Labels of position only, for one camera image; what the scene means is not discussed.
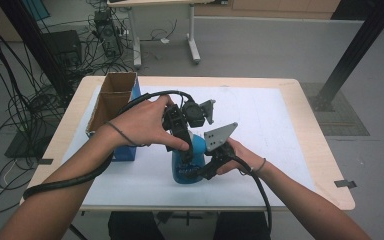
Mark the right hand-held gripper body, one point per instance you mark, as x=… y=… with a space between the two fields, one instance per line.
x=218 y=140

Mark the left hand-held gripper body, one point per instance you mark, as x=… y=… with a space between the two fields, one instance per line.
x=193 y=115

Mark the blue bottle with white cap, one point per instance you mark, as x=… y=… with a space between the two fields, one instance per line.
x=198 y=148

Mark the person's right hand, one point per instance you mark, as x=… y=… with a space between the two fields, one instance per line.
x=243 y=160

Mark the person's left hand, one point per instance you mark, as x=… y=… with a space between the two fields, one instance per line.
x=143 y=125

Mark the white table mat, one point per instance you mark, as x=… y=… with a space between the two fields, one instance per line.
x=266 y=133

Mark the black elastic wristband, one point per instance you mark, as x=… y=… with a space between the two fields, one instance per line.
x=261 y=165
x=121 y=135

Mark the person's right leg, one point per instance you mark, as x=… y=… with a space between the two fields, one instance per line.
x=240 y=228

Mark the white desk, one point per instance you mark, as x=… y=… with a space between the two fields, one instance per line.
x=193 y=36

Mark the white power adapter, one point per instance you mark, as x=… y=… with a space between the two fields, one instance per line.
x=164 y=40

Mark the cardboard box with blue outside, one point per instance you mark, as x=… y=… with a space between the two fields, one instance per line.
x=108 y=106

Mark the black computer tower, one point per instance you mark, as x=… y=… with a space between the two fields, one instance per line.
x=108 y=33

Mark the grey floor mat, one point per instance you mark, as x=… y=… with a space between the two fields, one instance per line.
x=346 y=123

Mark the black tape strip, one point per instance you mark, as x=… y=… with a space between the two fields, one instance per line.
x=45 y=161
x=345 y=183

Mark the black metal stand post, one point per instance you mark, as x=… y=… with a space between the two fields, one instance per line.
x=36 y=43
x=356 y=50

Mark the black stand base plate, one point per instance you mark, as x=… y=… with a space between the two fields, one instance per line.
x=23 y=146

